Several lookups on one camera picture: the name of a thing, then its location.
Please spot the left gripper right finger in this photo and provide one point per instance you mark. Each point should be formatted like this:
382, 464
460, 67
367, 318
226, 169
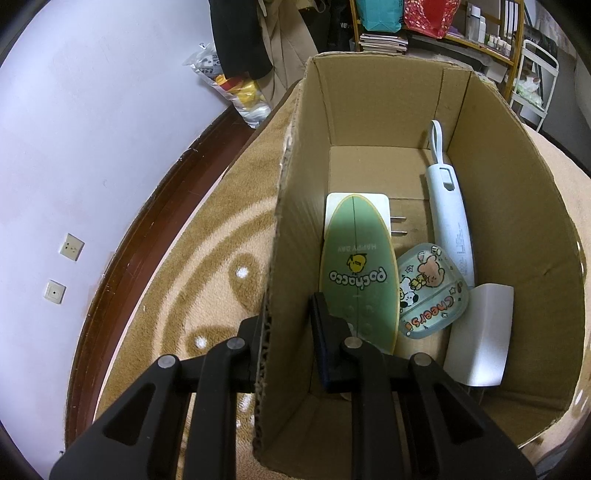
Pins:
410, 419

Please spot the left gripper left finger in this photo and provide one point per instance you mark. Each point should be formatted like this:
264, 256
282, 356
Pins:
178, 417

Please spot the large white charger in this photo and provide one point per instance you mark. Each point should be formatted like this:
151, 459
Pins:
479, 342

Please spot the cartoon cheers case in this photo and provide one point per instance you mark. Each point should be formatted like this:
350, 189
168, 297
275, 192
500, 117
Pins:
433, 291

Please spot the green surfboard-shaped card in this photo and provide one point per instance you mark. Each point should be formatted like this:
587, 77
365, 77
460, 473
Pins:
359, 274

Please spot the light blue power bank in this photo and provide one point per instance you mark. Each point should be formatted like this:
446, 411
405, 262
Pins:
448, 210

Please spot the small white plug adapter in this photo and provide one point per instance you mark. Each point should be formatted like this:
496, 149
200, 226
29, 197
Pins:
380, 201

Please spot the cardboard box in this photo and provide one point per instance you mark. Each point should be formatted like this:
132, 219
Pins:
361, 124

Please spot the plastic bag with toys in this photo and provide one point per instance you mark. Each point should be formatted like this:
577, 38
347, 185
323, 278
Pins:
240, 91

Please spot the white utility cart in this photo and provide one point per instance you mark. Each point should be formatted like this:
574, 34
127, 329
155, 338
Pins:
534, 85

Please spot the wooden bookshelf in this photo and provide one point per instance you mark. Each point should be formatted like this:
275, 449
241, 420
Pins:
499, 68

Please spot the stack of books left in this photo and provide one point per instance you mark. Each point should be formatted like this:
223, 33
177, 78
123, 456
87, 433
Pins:
378, 43

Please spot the white bottles on shelf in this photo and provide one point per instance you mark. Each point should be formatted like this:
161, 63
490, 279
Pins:
483, 25

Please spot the beige trench coat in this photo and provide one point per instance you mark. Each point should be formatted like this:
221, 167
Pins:
288, 45

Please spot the red gift bag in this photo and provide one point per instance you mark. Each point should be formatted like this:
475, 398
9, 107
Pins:
432, 18

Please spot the teal bag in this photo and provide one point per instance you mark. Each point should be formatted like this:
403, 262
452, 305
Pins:
381, 15

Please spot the black hanging coat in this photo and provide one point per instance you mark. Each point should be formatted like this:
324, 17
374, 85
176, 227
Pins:
238, 38

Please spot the lower wall socket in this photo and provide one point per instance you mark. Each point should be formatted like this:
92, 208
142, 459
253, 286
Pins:
54, 292

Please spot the wall socket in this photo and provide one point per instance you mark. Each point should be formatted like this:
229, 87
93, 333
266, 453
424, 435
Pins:
54, 292
71, 247

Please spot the upper wall socket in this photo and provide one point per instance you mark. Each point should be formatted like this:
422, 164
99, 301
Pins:
71, 247

